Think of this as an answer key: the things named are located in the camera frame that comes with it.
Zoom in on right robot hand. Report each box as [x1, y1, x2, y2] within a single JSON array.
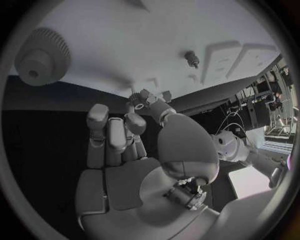
[[74, 89, 222, 240]]

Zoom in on small grey gear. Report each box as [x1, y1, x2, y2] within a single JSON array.
[[128, 91, 151, 111]]

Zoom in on white task board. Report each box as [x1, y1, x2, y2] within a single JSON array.
[[8, 0, 284, 106]]

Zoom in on grey peg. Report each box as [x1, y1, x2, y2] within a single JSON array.
[[183, 50, 201, 69]]

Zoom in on large grey gear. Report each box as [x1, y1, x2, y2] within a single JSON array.
[[13, 27, 72, 87]]

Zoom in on equipment rack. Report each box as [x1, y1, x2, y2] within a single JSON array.
[[230, 63, 296, 133]]

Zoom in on white cable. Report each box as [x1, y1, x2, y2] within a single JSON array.
[[223, 122, 247, 139], [219, 111, 242, 132]]

